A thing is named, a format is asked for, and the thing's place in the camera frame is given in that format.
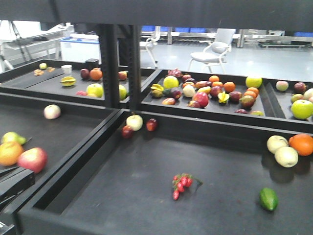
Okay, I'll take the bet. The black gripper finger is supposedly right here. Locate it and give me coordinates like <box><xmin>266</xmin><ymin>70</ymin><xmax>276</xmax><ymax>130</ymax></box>
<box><xmin>0</xmin><ymin>166</ymin><xmax>35</xmax><ymax>211</ymax></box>

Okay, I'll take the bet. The red cherry tomato bunch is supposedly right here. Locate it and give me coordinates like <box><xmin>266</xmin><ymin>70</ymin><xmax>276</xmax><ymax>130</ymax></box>
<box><xmin>172</xmin><ymin>173</ymin><xmax>203</xmax><ymax>201</ymax></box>

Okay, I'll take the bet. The green avocado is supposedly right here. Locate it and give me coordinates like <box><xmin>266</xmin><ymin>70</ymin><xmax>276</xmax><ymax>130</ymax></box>
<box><xmin>259</xmin><ymin>188</ymin><xmax>278</xmax><ymax>212</ymax></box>

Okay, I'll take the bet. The black fruit display stand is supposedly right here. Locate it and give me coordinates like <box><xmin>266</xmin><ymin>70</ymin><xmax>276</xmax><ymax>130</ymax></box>
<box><xmin>0</xmin><ymin>0</ymin><xmax>313</xmax><ymax>235</ymax></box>

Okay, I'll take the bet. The orange fruit front tray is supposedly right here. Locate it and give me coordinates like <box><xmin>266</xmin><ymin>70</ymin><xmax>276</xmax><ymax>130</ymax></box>
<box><xmin>289</xmin><ymin>134</ymin><xmax>313</xmax><ymax>156</ymax></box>

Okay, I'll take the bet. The red apple left tray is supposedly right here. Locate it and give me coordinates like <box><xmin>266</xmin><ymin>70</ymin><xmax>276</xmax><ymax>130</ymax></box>
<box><xmin>17</xmin><ymin>147</ymin><xmax>47</xmax><ymax>174</ymax></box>

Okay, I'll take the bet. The white visitor chair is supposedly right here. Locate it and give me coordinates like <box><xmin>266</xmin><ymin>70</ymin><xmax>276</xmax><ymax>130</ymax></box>
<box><xmin>187</xmin><ymin>28</ymin><xmax>236</xmax><ymax>74</ymax></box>

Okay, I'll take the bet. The pale apple front left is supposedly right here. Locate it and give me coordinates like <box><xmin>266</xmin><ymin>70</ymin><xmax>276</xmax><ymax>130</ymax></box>
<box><xmin>267</xmin><ymin>135</ymin><xmax>289</xmax><ymax>154</ymax></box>

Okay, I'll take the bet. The pale apple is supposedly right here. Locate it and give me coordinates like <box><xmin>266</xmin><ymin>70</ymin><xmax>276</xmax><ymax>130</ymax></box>
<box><xmin>274</xmin><ymin>146</ymin><xmax>298</xmax><ymax>168</ymax></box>
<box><xmin>267</xmin><ymin>135</ymin><xmax>289</xmax><ymax>154</ymax></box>

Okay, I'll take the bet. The pale apple front lower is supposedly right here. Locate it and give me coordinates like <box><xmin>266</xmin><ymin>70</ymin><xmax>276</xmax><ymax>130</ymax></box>
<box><xmin>274</xmin><ymin>146</ymin><xmax>298</xmax><ymax>168</ymax></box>

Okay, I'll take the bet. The large green apple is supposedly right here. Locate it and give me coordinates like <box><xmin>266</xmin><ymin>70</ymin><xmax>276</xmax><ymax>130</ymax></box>
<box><xmin>291</xmin><ymin>99</ymin><xmax>313</xmax><ymax>119</ymax></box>

